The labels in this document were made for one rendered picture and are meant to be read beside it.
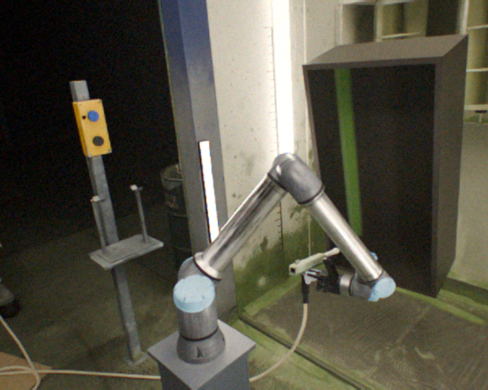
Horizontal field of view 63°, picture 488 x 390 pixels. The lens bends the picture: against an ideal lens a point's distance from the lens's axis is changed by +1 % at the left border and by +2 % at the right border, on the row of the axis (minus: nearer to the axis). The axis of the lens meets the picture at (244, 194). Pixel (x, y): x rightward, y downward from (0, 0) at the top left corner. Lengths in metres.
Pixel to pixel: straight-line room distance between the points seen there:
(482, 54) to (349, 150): 0.99
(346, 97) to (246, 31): 0.68
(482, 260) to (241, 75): 1.95
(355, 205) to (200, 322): 1.41
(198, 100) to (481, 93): 1.74
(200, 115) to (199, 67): 0.25
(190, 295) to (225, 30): 1.46
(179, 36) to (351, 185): 1.30
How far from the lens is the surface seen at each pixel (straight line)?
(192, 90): 2.17
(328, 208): 1.46
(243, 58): 2.42
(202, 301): 1.47
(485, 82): 2.91
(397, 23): 3.11
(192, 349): 1.57
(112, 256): 2.12
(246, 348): 1.63
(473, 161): 3.25
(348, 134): 2.37
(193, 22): 2.20
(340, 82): 2.28
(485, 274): 3.05
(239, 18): 2.42
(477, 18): 2.91
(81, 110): 2.03
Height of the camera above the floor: 1.70
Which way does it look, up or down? 19 degrees down
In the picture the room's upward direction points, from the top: 5 degrees counter-clockwise
